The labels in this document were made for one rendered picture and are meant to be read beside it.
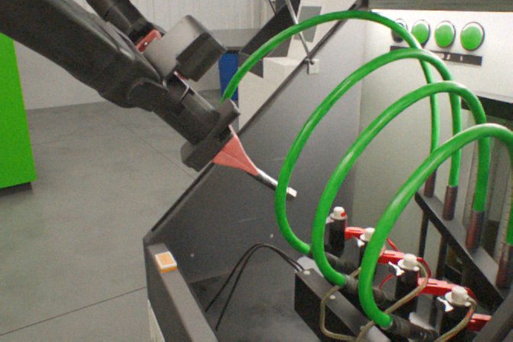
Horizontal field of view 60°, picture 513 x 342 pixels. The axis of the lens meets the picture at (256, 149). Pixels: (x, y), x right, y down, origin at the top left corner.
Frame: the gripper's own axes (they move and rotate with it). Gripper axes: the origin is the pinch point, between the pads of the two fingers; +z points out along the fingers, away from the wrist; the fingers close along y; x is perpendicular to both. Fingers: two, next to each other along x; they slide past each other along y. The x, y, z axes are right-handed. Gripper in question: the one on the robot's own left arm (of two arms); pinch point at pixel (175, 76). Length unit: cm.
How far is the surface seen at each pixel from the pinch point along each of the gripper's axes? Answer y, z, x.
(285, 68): 272, -22, -14
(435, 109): 6.5, 33.6, -28.4
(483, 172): -9.8, 41.5, -24.7
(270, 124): 25.2, 15.5, -3.8
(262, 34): 389, -77, -20
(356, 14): 0.0, 13.1, -28.2
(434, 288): -13, 48, -10
